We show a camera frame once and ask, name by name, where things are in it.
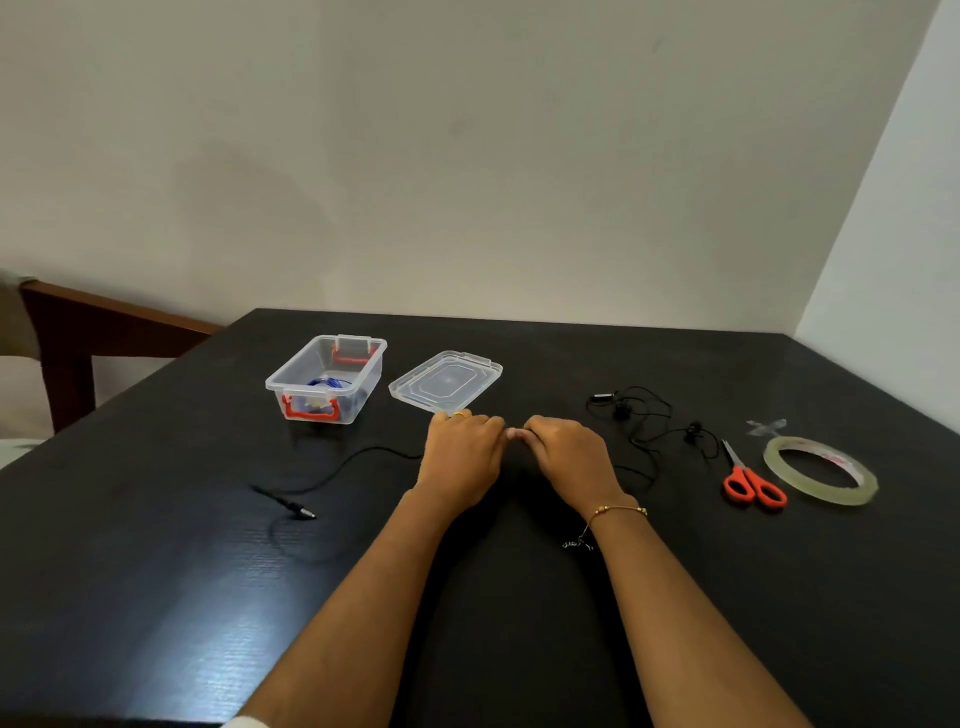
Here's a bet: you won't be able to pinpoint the gold bracelet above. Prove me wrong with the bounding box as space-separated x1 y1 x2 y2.
562 504 650 554

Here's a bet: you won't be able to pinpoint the brown wooden chair frame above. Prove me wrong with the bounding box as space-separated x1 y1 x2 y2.
18 280 226 435

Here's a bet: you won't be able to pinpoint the clear plastic lid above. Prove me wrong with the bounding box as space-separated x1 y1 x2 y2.
387 350 504 415

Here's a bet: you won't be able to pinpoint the clear adhesive tape roll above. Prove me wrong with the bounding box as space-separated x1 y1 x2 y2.
762 435 879 508

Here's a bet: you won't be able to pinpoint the person's right forearm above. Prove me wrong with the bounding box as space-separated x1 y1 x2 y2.
581 498 816 728

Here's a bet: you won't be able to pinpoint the person's right hand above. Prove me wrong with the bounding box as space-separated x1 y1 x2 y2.
509 415 639 521

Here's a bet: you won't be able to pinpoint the person's left forearm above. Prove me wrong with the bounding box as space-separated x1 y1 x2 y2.
238 486 490 728

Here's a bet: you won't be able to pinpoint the clear plastic box red latches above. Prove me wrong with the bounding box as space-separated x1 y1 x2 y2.
264 334 389 426

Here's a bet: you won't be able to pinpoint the black lavalier microphone cable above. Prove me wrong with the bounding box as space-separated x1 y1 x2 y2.
251 385 721 526

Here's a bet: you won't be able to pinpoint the red handled scissors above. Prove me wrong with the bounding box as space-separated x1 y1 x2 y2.
720 438 789 513

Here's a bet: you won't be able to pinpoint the person's left hand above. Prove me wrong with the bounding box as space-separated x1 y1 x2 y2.
414 410 519 519

